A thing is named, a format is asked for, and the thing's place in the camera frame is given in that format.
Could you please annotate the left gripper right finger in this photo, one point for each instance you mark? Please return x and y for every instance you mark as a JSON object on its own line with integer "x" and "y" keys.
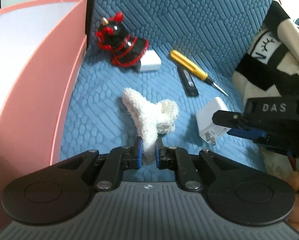
{"x": 162, "y": 159}

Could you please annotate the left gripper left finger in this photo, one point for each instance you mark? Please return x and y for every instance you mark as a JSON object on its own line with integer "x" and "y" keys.
{"x": 132, "y": 156}

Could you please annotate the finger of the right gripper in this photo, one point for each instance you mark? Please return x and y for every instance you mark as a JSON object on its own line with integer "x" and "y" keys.
{"x": 251, "y": 134}
{"x": 231, "y": 119}

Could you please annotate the large white power adapter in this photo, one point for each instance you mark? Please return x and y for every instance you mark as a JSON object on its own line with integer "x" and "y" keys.
{"x": 208, "y": 131}

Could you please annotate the white fluffy towel cloth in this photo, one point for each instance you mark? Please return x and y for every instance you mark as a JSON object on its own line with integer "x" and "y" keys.
{"x": 150, "y": 119}

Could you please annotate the black lighter with print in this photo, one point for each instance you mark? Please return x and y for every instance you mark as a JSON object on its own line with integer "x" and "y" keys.
{"x": 187, "y": 82}

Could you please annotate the yellow handled screwdriver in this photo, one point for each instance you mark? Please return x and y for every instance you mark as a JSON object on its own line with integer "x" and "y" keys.
{"x": 194, "y": 69}

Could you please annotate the person's right hand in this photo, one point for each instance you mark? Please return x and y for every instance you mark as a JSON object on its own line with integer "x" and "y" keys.
{"x": 293, "y": 180}

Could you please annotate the black white cream blanket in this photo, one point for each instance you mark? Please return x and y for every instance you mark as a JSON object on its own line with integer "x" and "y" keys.
{"x": 270, "y": 68}

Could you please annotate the small white charger cube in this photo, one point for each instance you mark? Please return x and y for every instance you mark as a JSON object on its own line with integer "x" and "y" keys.
{"x": 150, "y": 61}

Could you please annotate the blue textured sofa cushion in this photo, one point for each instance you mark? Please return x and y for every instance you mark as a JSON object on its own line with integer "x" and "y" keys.
{"x": 214, "y": 34}

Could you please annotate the pink storage box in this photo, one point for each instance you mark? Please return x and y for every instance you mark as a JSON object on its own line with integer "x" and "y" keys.
{"x": 42, "y": 45}

